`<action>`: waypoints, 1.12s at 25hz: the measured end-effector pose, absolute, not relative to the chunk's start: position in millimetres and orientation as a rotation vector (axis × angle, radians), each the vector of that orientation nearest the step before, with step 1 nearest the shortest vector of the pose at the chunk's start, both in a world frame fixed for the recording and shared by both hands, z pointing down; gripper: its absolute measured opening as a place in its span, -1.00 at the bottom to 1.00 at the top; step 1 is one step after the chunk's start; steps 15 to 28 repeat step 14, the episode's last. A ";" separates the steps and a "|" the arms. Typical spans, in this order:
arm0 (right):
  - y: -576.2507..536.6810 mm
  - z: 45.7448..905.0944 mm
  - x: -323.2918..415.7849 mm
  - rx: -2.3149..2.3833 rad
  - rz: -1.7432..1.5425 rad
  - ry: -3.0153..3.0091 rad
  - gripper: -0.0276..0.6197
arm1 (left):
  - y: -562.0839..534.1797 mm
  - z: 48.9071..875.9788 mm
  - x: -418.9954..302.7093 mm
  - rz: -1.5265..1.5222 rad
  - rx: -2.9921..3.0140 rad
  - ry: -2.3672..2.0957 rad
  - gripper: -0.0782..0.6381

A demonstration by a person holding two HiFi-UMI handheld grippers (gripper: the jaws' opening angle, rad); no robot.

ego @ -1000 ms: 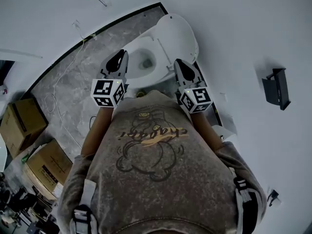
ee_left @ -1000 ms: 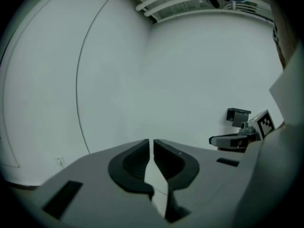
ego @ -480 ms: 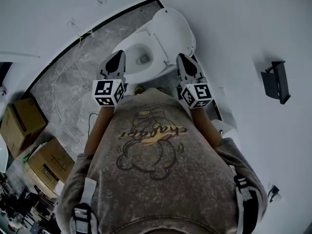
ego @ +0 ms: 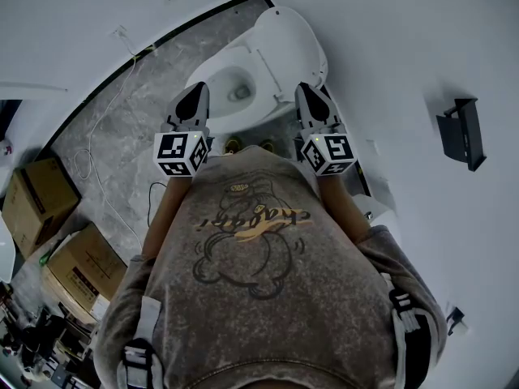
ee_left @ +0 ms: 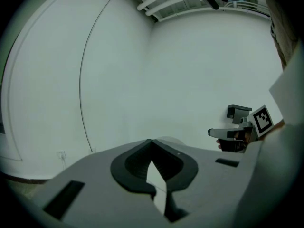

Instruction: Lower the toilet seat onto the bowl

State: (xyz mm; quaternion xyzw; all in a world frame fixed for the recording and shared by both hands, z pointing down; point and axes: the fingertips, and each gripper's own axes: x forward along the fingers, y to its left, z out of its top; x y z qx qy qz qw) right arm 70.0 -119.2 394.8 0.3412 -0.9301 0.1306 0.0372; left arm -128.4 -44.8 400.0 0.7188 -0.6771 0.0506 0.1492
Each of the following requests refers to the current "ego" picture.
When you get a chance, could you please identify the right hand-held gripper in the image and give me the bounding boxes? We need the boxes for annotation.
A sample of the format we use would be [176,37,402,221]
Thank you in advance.
[294,82,358,177]

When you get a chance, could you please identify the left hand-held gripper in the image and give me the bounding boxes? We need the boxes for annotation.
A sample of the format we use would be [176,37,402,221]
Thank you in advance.
[152,81,212,177]

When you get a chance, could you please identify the person's left forearm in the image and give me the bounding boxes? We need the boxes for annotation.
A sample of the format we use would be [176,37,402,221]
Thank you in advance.
[140,173,192,259]

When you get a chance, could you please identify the person's right forearm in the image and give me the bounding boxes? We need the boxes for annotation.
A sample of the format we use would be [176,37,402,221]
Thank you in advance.
[317,173,373,243]

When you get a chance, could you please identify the white toilet bowl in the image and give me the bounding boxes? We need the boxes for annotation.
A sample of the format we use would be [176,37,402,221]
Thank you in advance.
[202,65,303,138]

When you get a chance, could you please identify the white toilet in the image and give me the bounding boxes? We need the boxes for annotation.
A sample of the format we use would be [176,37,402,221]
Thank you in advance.
[185,32,285,132]

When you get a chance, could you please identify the black wall-mounted box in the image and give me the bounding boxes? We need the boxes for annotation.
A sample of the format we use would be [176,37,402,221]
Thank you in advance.
[435,97,488,173]

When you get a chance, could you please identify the white ceramic fixture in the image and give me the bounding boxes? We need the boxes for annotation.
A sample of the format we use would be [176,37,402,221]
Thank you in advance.
[351,194,403,239]

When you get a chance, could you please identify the grey-brown printed t-shirt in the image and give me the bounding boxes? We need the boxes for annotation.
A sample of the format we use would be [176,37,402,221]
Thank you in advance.
[94,144,448,389]

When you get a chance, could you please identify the brown cardboard box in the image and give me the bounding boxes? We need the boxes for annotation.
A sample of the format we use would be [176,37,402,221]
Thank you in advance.
[1,157,83,259]
[41,222,129,324]

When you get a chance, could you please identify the pile of dark equipment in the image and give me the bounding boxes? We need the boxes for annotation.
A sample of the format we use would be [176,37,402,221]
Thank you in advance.
[0,281,101,389]

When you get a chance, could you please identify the thin white cable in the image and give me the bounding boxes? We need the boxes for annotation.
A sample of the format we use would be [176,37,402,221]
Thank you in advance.
[71,28,144,251]

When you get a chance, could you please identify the thin black cable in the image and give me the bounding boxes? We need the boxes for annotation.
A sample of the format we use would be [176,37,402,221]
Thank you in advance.
[146,181,168,227]

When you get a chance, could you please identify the grey black harness strap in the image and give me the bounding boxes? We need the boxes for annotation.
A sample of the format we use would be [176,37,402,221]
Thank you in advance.
[116,295,164,389]
[380,271,425,336]

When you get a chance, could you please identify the small black wall bracket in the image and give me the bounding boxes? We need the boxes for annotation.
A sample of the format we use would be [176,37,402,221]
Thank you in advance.
[445,306,468,336]

